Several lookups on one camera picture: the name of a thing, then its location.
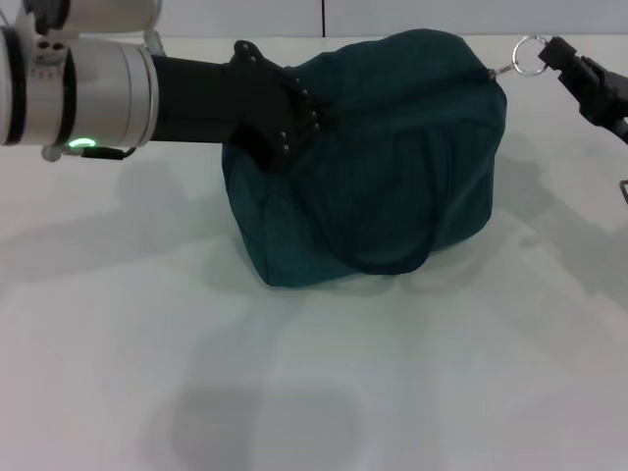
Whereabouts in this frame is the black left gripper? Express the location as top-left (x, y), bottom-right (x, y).
top-left (149, 39), bottom-right (340, 176)

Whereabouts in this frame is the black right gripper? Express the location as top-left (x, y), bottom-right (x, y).
top-left (537, 35), bottom-right (628, 146)

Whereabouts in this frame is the dark teal insulated lunch bag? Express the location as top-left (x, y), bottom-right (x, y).
top-left (220, 27), bottom-right (551, 289)

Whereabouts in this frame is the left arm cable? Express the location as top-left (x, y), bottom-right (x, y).
top-left (78, 144), bottom-right (137, 161)

